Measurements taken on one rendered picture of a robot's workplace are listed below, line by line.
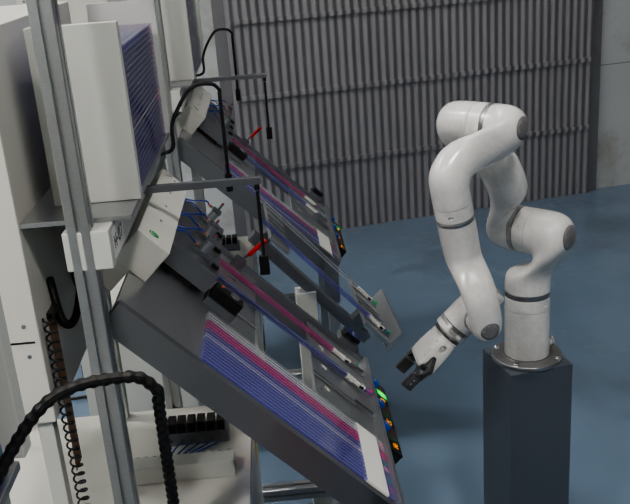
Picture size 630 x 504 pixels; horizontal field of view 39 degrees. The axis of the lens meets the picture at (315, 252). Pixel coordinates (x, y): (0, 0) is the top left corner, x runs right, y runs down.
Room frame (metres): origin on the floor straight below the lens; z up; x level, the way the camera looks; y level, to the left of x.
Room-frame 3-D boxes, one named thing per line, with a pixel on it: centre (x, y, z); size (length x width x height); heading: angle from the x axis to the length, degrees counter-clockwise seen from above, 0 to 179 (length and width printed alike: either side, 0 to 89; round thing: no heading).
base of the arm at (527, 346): (2.17, -0.56, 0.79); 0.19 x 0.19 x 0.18
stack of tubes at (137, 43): (1.88, 0.40, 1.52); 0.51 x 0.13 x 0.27; 2
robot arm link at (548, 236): (2.14, -0.58, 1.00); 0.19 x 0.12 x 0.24; 45
